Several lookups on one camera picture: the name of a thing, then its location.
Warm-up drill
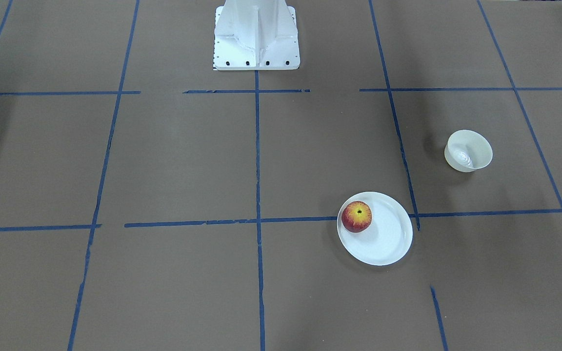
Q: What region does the red yellow apple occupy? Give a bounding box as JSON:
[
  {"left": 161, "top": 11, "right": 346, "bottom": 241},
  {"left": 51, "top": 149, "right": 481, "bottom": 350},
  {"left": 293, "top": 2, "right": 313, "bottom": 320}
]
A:
[{"left": 341, "top": 201, "right": 373, "bottom": 233}]

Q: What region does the white round plate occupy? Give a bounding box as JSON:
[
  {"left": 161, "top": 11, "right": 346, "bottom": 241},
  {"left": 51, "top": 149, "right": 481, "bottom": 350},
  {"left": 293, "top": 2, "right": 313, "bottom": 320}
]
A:
[{"left": 337, "top": 192, "right": 413, "bottom": 266}]

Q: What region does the white bowl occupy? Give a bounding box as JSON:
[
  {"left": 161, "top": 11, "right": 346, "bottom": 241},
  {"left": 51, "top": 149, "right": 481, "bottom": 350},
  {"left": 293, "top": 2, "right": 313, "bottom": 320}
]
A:
[{"left": 444, "top": 130, "right": 493, "bottom": 173}]

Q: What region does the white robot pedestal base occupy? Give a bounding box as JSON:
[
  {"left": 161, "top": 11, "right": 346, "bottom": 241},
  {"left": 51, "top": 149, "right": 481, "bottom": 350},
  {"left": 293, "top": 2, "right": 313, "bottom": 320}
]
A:
[{"left": 213, "top": 0, "right": 301, "bottom": 71}]

